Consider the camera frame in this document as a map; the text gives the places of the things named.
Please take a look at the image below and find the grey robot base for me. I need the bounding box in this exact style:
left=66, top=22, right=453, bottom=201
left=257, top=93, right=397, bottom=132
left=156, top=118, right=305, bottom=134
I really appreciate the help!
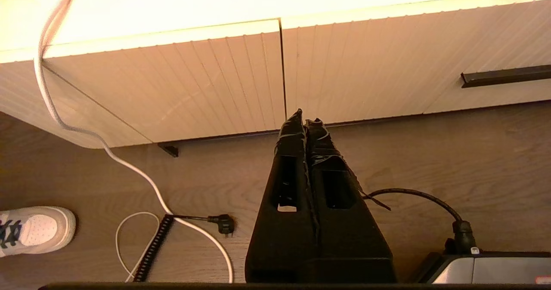
left=415, top=250, right=551, bottom=284

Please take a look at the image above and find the white sneaker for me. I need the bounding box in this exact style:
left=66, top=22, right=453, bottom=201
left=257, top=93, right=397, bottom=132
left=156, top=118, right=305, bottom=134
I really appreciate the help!
left=0, top=206, right=77, bottom=258

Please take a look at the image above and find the black cabinet foot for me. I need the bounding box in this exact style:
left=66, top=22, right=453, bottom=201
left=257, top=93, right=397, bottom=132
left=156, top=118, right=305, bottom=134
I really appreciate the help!
left=157, top=142, right=180, bottom=158

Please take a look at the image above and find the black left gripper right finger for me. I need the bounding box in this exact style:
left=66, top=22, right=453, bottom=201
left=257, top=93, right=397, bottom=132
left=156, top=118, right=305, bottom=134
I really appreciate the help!
left=305, top=118, right=397, bottom=283

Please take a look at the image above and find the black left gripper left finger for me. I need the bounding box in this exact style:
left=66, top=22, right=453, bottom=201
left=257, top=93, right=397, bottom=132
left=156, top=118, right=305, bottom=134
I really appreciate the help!
left=245, top=108, right=320, bottom=283

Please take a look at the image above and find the black coiled cable with plug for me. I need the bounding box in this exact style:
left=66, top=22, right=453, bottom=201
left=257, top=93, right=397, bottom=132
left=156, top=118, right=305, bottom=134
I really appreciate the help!
left=133, top=213, right=235, bottom=282

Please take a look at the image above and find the white power cable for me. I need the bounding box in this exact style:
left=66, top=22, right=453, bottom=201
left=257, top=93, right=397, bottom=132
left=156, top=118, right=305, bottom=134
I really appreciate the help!
left=34, top=0, right=234, bottom=283

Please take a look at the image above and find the white fluted cabinet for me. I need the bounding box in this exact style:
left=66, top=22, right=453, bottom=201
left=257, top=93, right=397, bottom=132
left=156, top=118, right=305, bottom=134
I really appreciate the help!
left=0, top=0, right=551, bottom=149

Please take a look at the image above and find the black floor cable with connector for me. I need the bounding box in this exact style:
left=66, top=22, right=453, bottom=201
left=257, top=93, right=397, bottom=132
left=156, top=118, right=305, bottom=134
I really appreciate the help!
left=364, top=188, right=477, bottom=254

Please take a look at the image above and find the white drawer with dark handle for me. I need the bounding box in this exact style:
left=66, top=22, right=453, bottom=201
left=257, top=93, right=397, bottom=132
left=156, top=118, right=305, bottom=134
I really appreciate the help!
left=424, top=0, right=551, bottom=114

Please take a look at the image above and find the white ribbed cabinet front panel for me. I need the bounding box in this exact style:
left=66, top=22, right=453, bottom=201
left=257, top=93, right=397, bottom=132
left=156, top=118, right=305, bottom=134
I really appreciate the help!
left=281, top=0, right=535, bottom=126
left=42, top=18, right=287, bottom=145

